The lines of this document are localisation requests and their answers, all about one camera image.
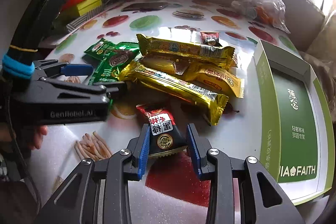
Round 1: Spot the red black candy packet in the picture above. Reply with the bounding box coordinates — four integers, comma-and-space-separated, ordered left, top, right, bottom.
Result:
136, 101, 187, 158

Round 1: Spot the green candy packet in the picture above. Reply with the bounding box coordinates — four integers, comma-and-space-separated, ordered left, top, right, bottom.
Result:
84, 38, 116, 60
88, 42, 139, 85

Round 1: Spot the long gold snack bar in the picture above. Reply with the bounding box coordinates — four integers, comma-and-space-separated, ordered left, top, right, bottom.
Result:
118, 61, 229, 126
136, 34, 235, 69

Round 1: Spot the yellow peanut crisp packet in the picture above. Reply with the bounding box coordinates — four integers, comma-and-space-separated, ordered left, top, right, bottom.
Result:
140, 55, 245, 98

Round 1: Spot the person's left hand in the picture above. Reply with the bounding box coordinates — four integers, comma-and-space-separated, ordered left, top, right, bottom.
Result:
15, 126, 48, 150

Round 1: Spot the striped black white box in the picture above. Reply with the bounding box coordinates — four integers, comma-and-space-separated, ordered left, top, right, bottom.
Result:
66, 5, 105, 33

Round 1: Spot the yellow green box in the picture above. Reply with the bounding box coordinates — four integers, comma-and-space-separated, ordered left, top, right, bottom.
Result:
59, 0, 103, 20

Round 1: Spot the black smartphone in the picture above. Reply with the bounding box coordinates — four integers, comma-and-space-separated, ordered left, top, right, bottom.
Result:
121, 2, 169, 12

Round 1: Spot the green white cardboard box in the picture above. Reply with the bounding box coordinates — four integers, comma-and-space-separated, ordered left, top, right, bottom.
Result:
254, 40, 335, 205

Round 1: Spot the small red black candy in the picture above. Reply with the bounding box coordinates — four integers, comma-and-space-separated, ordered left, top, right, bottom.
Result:
201, 31, 221, 47

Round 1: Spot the clear plastic bag with fruit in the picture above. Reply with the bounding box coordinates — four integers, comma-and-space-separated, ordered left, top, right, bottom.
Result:
231, 0, 290, 34

